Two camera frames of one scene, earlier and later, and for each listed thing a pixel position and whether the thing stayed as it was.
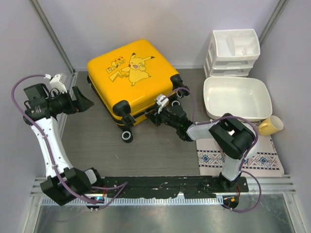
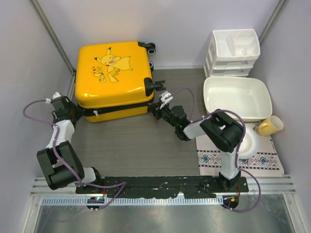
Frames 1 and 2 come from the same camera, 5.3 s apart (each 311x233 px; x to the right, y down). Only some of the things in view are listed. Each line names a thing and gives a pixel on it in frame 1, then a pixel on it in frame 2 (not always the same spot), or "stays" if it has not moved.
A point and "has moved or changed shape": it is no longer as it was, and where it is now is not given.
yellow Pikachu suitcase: [130, 75] has moved or changed shape
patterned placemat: [265, 161] stays
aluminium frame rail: [267, 185] stays
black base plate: [147, 187] stays
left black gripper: [83, 103] -> [81, 112]
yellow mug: [270, 126] stays
